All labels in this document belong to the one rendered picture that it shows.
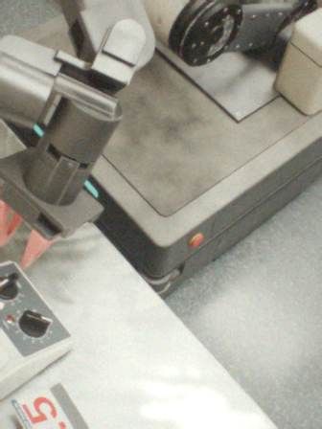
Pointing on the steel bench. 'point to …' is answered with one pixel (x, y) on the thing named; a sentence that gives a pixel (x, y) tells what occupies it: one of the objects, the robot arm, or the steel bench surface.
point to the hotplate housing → (21, 372)
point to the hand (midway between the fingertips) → (16, 249)
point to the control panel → (27, 345)
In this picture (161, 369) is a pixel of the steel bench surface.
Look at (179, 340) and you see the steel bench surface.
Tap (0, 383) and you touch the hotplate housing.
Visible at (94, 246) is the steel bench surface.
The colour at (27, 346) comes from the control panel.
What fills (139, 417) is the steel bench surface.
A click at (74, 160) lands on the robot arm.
